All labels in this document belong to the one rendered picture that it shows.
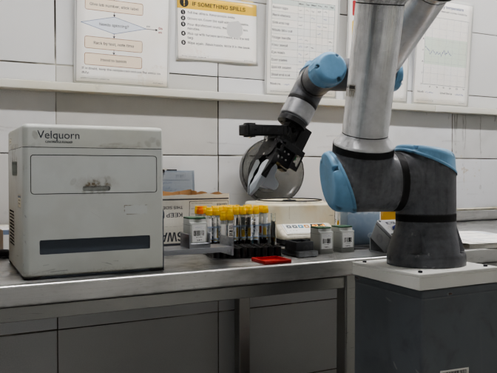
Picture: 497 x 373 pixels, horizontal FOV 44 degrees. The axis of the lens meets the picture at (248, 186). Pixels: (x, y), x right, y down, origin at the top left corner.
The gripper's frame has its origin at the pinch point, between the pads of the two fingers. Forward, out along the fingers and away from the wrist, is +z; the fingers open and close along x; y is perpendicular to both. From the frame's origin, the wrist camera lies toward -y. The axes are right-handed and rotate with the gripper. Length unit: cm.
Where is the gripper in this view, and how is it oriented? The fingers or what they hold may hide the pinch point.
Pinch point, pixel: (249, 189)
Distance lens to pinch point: 143.9
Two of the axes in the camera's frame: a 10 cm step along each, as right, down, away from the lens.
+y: 7.7, 4.9, 4.2
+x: -4.6, -0.3, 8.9
